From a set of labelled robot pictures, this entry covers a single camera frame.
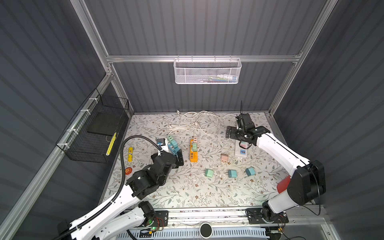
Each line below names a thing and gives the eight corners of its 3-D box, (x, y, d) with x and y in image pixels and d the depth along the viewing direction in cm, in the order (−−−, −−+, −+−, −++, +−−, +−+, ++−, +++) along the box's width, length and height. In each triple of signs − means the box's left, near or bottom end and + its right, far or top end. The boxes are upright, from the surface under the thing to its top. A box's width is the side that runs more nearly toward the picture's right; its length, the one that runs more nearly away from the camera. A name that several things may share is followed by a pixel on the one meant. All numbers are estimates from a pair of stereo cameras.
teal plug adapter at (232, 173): (228, 177, 89) (229, 176, 87) (227, 171, 92) (228, 169, 90) (237, 177, 89) (237, 176, 87) (235, 171, 92) (236, 169, 90)
